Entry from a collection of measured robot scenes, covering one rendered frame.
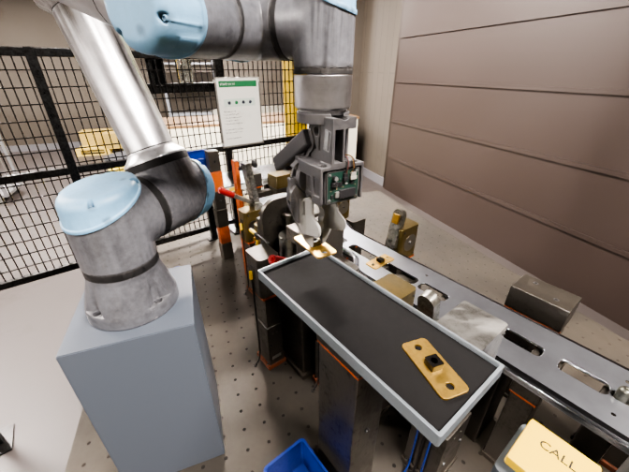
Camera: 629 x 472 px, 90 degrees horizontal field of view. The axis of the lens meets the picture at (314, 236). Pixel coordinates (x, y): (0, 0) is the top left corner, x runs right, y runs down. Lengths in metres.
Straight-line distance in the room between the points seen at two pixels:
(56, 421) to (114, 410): 1.41
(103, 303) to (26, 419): 1.64
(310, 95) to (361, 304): 0.31
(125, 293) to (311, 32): 0.47
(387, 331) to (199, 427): 0.48
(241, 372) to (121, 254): 0.58
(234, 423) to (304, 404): 0.18
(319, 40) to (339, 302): 0.35
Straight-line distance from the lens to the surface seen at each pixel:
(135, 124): 0.65
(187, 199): 0.63
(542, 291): 0.90
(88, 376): 0.66
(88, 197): 0.55
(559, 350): 0.81
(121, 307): 0.61
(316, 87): 0.41
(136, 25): 0.36
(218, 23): 0.38
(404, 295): 0.67
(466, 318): 0.61
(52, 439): 2.07
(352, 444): 0.65
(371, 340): 0.45
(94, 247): 0.57
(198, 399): 0.73
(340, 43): 0.42
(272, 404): 0.95
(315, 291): 0.52
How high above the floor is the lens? 1.48
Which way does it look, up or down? 28 degrees down
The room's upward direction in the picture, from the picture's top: straight up
